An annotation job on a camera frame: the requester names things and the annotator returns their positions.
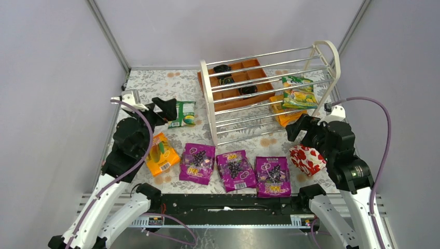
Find purple candy bag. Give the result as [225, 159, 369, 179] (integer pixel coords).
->
[255, 157, 292, 198]
[179, 143, 216, 185]
[216, 150, 257, 192]

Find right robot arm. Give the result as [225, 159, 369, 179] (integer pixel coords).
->
[286, 114, 393, 248]

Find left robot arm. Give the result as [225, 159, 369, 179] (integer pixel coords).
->
[48, 94, 177, 248]

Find orange bag under shelf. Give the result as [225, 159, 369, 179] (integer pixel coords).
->
[269, 95, 307, 127]

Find green candy bag on table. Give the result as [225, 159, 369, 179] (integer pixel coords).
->
[168, 101, 196, 129]

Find green yellow bag on shelf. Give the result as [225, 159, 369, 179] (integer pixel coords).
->
[281, 76, 318, 109]

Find orange mango candy bag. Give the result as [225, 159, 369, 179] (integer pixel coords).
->
[145, 133, 180, 177]

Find white metal shelf rack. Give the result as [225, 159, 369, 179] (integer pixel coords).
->
[198, 40, 341, 146]

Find red white floral bag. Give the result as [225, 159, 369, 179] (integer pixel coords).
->
[289, 145, 326, 176]

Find rolled green yellow sock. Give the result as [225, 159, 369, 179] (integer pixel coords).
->
[218, 77, 235, 86]

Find rolled dark orange sock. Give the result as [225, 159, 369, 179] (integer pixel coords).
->
[238, 86, 258, 95]

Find rolled dark sock back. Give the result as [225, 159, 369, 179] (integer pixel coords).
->
[213, 64, 231, 78]

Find orange wooden divider tray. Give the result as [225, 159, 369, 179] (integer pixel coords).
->
[208, 58, 275, 112]

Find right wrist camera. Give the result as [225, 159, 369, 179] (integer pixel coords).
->
[318, 103, 346, 125]

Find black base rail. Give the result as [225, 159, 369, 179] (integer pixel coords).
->
[130, 183, 315, 228]

